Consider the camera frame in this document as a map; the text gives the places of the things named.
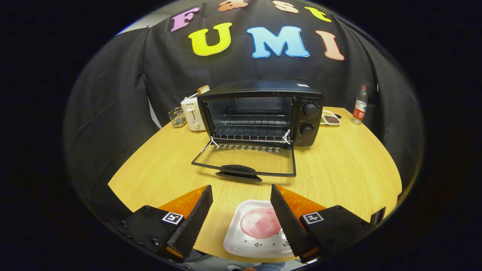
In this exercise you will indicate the white pop-up toaster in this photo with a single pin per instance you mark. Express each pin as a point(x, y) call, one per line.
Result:
point(190, 113)

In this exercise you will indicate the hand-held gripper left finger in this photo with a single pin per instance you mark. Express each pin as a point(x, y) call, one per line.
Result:
point(194, 222)

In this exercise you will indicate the pink ham slice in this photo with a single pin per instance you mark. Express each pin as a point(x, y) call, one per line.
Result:
point(258, 224)

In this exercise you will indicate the white divided dish of beans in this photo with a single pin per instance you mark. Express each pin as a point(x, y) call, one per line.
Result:
point(331, 119)

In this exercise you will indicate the black toaster oven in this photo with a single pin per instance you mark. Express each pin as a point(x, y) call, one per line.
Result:
point(263, 88)

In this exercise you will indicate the white square plate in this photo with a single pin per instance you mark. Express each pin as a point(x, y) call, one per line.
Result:
point(241, 244)

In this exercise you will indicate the bread slice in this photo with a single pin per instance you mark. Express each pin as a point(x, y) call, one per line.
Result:
point(203, 89)

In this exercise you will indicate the metal oven rack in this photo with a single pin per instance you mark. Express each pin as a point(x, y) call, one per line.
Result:
point(248, 131)

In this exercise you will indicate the clear water bottle red label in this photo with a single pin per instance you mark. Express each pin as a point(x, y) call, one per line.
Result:
point(359, 109)

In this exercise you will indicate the toaster oven glass door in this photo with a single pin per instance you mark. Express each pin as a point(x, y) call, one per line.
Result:
point(239, 170)

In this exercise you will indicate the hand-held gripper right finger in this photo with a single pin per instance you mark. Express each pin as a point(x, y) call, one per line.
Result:
point(288, 222)

